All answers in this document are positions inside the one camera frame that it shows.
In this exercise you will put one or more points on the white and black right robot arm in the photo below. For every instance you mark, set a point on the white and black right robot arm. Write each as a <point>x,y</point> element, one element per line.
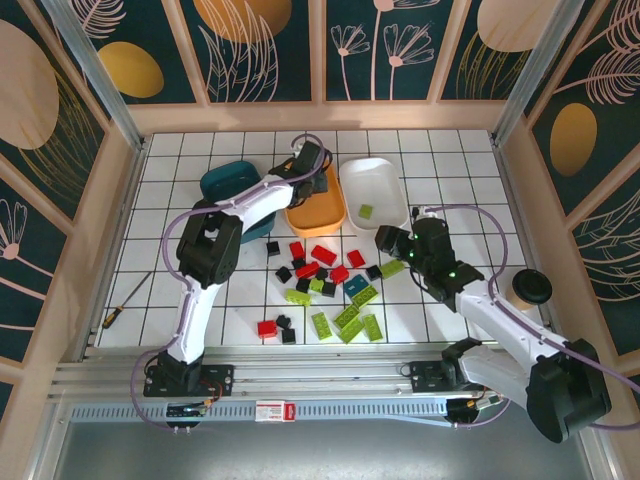
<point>505,322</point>

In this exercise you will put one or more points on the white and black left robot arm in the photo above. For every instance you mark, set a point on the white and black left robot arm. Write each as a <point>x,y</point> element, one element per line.
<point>195,320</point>

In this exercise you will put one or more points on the orange plastic container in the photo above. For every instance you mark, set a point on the orange plastic container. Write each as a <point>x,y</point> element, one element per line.
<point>315,221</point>

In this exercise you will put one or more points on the white plastic container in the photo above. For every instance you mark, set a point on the white plastic container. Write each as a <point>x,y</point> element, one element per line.
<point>372,180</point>

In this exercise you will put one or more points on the square lime green lego brick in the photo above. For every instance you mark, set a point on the square lime green lego brick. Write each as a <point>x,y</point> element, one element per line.
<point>366,211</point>

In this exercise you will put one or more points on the long red lego brick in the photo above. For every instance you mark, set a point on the long red lego brick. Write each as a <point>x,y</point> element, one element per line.
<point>324,254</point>

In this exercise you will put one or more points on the teal lego brick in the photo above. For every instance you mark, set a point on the teal lego brick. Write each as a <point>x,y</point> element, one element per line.
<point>356,286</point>

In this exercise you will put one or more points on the teal plastic container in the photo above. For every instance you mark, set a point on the teal plastic container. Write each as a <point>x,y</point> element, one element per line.
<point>225,182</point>

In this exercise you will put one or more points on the black controller board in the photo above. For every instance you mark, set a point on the black controller board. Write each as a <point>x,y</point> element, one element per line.
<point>186,410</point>
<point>472,404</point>

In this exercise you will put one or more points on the yellow and black screwdriver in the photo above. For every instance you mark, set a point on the yellow and black screwdriver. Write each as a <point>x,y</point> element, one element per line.
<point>111,318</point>

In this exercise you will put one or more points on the aluminium table edge rail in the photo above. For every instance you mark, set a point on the aluminium table edge rail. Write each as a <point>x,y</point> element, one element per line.
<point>530,250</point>
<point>116,250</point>

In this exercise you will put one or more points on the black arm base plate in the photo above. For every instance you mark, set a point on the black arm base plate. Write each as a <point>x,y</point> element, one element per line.
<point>220,380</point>
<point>425,377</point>

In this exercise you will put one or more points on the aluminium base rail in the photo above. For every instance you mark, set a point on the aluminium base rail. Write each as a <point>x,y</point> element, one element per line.
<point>325,372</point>

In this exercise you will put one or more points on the aluminium frame post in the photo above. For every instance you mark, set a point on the aluminium frame post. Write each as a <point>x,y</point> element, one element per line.
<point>536,75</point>
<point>97,75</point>

